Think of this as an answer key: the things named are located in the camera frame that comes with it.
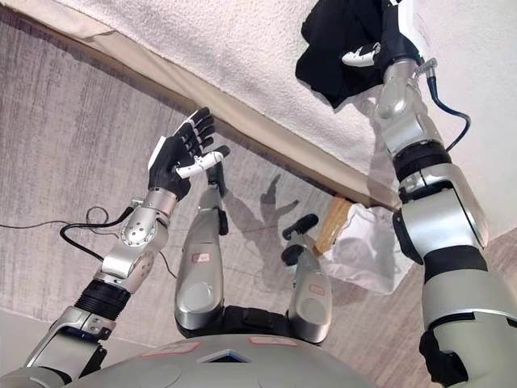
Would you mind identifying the black clothing item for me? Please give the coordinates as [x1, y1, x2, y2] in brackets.
[294, 0, 399, 109]

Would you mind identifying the white textured bed blanket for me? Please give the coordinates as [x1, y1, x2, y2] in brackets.
[54, 0, 517, 247]

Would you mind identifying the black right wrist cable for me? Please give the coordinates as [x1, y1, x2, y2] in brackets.
[414, 57, 472, 154]

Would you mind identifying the wooden basket with white liner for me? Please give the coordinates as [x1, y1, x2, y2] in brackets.
[314, 196, 421, 296]

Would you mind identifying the grey woven rug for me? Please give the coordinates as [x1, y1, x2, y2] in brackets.
[0, 10, 517, 388]

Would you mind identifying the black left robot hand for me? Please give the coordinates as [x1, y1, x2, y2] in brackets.
[147, 107, 231, 201]

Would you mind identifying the pink-edged blank torso label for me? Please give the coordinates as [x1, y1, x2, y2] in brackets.
[248, 335, 299, 348]

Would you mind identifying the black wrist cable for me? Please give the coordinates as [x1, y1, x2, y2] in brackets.
[59, 205, 137, 264]
[414, 57, 472, 154]

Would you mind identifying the pink-edged handwritten torso label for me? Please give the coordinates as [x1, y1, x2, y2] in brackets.
[141, 341, 202, 359]

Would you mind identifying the beige upholstered bed frame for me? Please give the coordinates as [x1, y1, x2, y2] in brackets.
[0, 10, 401, 213]

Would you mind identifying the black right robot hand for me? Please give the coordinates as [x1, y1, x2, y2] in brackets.
[341, 0, 429, 70]

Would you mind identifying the silver right robot leg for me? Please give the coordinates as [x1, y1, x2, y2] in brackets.
[281, 213, 334, 345]

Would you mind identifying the thin black floor wire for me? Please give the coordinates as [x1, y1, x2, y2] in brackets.
[0, 205, 179, 280]

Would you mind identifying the grey robot torso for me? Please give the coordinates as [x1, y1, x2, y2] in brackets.
[0, 306, 383, 388]

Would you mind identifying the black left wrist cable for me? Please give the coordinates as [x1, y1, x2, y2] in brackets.
[59, 205, 137, 264]

